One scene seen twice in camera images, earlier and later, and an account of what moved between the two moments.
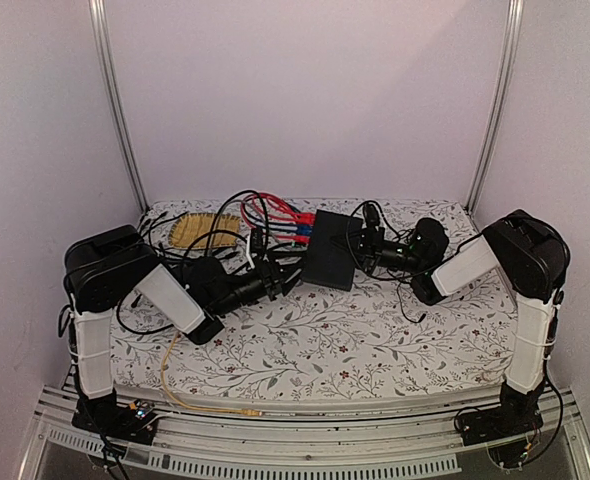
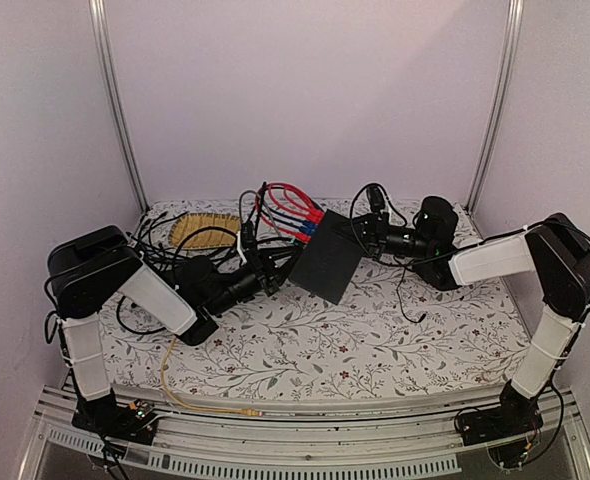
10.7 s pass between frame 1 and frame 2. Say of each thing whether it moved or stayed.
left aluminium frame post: stayed
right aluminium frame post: stayed
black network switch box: moved
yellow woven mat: stayed
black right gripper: moved
